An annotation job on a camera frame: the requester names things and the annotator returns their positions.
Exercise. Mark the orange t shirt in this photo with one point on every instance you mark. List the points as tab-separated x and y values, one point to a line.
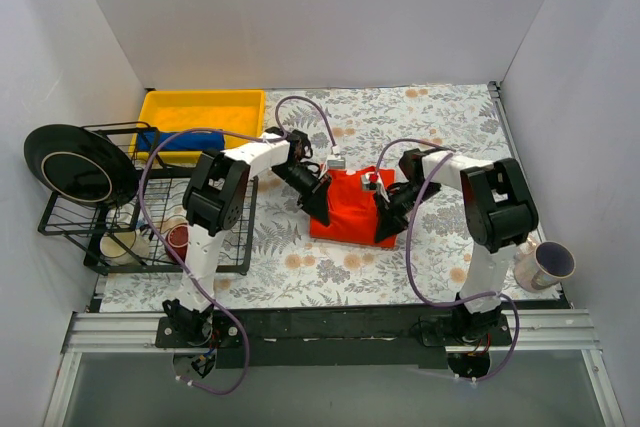
352	211

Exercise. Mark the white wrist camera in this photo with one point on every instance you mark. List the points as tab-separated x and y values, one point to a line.
335	160
370	181

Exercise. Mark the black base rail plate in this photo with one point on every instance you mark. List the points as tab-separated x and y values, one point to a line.
330	336

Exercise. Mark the black wire dish rack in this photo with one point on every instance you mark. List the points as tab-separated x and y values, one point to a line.
84	226

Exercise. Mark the aluminium frame rail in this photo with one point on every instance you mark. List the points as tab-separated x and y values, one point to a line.
540	330

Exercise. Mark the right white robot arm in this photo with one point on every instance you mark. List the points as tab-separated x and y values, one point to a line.
499	212

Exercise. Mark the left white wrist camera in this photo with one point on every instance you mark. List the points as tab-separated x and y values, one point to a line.
335	160

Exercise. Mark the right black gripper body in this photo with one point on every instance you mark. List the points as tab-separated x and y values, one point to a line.
386	207

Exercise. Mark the yellow plastic bin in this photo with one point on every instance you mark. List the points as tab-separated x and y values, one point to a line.
240	111

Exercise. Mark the cream cup in rack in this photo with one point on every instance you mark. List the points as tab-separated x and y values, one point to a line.
125	241

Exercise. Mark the floral table mat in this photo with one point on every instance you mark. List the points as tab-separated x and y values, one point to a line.
373	126

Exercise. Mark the purple ceramic mug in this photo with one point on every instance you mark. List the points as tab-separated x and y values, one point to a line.
539	266

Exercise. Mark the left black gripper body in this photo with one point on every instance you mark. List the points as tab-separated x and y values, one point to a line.
317	190

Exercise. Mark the red bowl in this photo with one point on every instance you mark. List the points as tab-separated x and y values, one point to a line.
178	240

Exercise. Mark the blue rolled t shirt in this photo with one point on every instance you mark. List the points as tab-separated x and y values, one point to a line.
193	141

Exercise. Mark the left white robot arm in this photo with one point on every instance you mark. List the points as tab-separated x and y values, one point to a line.
214	199

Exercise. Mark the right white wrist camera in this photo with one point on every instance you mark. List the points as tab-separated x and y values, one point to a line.
370	181

